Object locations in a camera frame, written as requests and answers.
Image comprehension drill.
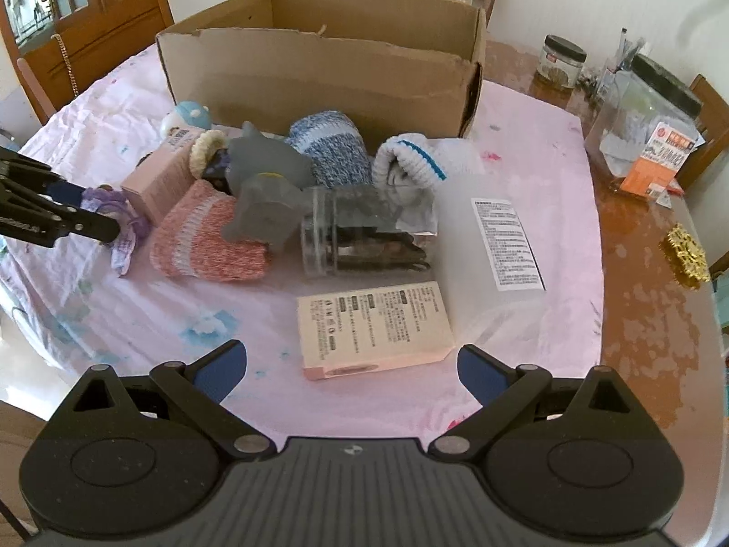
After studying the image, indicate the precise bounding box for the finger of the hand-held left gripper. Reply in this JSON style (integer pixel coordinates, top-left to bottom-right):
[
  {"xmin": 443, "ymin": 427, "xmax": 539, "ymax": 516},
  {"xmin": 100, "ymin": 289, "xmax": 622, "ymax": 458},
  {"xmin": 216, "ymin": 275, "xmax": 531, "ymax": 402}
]
[
  {"xmin": 0, "ymin": 146, "xmax": 87, "ymax": 209},
  {"xmin": 0, "ymin": 196, "xmax": 123, "ymax": 248}
]

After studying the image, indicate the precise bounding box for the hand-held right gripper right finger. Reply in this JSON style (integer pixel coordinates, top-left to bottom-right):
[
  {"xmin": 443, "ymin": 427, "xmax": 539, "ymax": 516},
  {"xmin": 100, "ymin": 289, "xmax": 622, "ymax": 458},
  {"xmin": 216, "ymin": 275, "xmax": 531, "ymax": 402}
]
[{"xmin": 430, "ymin": 344, "xmax": 667, "ymax": 459}]

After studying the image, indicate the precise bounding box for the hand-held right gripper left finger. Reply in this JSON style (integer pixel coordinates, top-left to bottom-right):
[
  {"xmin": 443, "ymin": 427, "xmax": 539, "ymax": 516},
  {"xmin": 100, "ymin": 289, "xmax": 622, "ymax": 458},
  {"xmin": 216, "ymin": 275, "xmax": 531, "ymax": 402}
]
[{"xmin": 57, "ymin": 340, "xmax": 277, "ymax": 459}]

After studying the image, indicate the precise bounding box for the purple scrunchie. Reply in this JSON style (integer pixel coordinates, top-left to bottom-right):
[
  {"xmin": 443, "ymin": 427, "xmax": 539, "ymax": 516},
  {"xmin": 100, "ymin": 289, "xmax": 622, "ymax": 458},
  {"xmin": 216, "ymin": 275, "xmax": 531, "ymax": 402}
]
[{"xmin": 80, "ymin": 185, "xmax": 152, "ymax": 277}]

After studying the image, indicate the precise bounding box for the small pink carton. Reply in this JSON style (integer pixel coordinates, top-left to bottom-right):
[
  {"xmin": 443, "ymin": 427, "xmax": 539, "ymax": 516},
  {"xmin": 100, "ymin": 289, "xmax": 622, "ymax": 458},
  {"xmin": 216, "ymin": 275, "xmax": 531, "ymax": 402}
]
[{"xmin": 121, "ymin": 128, "xmax": 203, "ymax": 227}]

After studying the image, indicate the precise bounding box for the translucent plastic container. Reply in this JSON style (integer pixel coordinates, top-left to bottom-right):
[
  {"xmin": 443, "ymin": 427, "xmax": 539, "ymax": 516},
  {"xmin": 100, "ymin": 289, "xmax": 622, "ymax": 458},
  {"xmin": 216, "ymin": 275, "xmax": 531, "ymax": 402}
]
[{"xmin": 430, "ymin": 174, "xmax": 576, "ymax": 343}]

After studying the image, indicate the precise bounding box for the cream fluffy scrunchie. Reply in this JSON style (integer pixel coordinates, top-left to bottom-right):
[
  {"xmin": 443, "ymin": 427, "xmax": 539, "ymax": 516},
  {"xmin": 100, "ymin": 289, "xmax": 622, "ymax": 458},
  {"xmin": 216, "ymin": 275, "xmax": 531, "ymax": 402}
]
[{"xmin": 190, "ymin": 129, "xmax": 230, "ymax": 175}]

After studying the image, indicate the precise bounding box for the blue white round toy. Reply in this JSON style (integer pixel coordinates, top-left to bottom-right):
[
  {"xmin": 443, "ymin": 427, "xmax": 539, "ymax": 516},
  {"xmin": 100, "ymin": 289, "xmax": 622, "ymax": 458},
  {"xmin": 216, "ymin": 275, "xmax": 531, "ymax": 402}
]
[{"xmin": 161, "ymin": 101, "xmax": 214, "ymax": 138}]

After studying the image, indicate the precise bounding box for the brown cardboard box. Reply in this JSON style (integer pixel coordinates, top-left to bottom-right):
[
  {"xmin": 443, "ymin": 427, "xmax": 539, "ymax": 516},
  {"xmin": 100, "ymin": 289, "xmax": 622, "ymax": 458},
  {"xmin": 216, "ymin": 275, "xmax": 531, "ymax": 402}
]
[{"xmin": 155, "ymin": 0, "xmax": 488, "ymax": 139}]

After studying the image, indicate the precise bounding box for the brown wooden desktop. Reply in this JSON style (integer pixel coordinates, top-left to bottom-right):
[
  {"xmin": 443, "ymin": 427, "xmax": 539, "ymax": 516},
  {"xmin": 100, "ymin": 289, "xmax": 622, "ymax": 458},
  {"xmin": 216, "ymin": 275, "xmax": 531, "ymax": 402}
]
[{"xmin": 481, "ymin": 39, "xmax": 719, "ymax": 439}]

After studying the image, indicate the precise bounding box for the pink floral tablecloth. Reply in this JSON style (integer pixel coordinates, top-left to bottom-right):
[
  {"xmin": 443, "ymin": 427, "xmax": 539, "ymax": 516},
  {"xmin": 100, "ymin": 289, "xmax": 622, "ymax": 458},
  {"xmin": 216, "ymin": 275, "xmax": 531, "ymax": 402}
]
[{"xmin": 0, "ymin": 40, "xmax": 605, "ymax": 439}]

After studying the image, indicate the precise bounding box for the pink knitted sock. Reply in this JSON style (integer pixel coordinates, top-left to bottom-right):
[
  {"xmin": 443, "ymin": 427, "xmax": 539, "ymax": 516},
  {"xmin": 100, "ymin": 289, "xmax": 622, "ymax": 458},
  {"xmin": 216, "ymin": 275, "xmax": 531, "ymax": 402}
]
[{"xmin": 149, "ymin": 179, "xmax": 271, "ymax": 283}]

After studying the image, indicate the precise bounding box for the flat pink printed box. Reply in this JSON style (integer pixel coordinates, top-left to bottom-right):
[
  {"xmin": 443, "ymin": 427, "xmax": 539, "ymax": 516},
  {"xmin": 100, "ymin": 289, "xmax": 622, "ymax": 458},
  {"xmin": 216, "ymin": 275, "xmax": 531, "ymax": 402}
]
[{"xmin": 296, "ymin": 281, "xmax": 457, "ymax": 382}]

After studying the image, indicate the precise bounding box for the clear jar of hair clips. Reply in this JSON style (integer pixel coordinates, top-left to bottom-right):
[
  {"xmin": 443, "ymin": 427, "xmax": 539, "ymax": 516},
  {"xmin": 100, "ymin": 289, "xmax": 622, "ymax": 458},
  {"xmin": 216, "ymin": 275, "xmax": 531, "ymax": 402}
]
[{"xmin": 300, "ymin": 185, "xmax": 439, "ymax": 279}]

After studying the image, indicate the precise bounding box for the grey shark toy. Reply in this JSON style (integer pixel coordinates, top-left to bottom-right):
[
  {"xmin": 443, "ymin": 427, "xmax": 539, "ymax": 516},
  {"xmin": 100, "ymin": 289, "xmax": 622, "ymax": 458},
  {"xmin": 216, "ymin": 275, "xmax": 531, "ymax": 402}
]
[{"xmin": 221, "ymin": 121, "xmax": 315, "ymax": 254}]

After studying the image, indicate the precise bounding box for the white knitted sock blue stripe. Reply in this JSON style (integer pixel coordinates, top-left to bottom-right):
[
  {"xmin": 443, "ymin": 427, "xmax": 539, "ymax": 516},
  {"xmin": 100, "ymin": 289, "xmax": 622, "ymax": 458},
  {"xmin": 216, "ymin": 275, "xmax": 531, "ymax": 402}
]
[{"xmin": 372, "ymin": 134, "xmax": 485, "ymax": 206}]

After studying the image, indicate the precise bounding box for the gold ornament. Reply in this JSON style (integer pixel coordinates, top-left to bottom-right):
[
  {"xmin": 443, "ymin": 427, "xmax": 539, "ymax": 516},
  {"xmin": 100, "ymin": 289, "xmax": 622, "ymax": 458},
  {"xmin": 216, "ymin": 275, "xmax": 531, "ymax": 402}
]
[{"xmin": 661, "ymin": 223, "xmax": 712, "ymax": 283}]

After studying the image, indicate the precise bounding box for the orange printed packet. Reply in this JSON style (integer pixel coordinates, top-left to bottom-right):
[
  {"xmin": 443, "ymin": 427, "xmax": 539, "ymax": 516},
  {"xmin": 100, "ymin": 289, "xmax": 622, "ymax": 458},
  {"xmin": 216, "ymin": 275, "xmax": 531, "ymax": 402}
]
[{"xmin": 618, "ymin": 122, "xmax": 704, "ymax": 197}]

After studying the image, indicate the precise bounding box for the large plastic jar black lid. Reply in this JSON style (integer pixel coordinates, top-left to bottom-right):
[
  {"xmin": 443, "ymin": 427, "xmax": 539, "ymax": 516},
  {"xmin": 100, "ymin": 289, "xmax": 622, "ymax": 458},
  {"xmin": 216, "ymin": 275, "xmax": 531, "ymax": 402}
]
[{"xmin": 584, "ymin": 54, "xmax": 704, "ymax": 183}]

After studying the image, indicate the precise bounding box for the glass jar black lid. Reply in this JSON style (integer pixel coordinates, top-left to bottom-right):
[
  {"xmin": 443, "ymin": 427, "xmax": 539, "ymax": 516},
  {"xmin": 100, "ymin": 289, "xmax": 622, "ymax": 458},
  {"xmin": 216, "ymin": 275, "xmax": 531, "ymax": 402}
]
[{"xmin": 535, "ymin": 35, "xmax": 587, "ymax": 91}]

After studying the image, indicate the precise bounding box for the clear pen holder with pens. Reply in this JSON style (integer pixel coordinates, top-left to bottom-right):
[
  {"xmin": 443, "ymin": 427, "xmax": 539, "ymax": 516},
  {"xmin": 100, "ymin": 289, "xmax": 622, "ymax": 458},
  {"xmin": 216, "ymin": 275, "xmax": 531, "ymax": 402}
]
[{"xmin": 598, "ymin": 27, "xmax": 647, "ymax": 103}]

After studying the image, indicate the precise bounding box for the gold bag chain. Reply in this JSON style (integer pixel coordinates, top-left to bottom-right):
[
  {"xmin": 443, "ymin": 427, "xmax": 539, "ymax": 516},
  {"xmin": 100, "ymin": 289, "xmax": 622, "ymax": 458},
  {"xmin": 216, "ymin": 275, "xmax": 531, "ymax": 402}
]
[{"xmin": 51, "ymin": 33, "xmax": 77, "ymax": 100}]

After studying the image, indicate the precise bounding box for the wooden chair with chain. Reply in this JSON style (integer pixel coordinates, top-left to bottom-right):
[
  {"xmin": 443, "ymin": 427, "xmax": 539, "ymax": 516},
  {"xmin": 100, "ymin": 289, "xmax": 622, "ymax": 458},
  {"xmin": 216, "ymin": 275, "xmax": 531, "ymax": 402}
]
[{"xmin": 16, "ymin": 0, "xmax": 175, "ymax": 125}]

